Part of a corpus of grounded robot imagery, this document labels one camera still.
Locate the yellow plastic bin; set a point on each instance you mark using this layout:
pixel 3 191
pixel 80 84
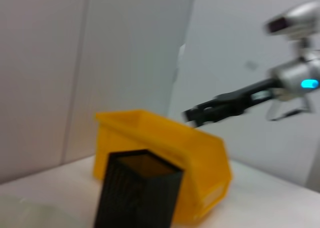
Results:
pixel 162 138

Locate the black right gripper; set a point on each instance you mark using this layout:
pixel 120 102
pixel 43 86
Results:
pixel 245 98

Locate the black mesh pen holder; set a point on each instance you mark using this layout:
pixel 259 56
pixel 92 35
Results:
pixel 130 200

